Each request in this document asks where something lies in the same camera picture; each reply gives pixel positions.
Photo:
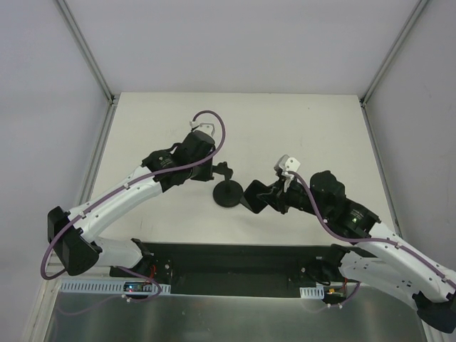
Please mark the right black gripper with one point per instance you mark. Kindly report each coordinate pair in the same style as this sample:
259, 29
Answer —
274, 197

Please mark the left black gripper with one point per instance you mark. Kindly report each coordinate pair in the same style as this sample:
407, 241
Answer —
208, 169

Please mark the black phone stand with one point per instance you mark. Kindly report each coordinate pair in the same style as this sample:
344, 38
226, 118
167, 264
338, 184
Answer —
227, 193

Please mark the black smartphone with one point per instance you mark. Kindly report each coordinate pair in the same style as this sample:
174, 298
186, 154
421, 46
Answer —
257, 196

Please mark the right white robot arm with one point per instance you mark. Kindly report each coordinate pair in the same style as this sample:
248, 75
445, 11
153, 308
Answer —
398, 268

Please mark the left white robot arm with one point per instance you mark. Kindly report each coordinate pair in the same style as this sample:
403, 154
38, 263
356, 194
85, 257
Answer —
75, 235

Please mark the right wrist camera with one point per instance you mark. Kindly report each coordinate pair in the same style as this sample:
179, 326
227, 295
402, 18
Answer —
285, 169

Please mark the right white cable duct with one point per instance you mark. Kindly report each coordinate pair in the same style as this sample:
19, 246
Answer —
317, 292

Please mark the white cable duct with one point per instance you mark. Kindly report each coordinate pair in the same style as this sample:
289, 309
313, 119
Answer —
113, 287
317, 292

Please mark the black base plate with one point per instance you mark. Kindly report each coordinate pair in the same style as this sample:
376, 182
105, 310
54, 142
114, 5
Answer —
242, 270

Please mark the left white cable duct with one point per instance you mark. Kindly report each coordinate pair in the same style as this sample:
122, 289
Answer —
113, 287

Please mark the right aluminium frame post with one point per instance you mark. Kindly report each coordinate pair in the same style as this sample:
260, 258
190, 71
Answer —
394, 49

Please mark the aluminium frame post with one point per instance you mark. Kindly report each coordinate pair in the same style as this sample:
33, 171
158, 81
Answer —
84, 49
394, 49

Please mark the left aluminium frame post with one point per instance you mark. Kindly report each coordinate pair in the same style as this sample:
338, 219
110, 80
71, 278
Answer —
84, 49

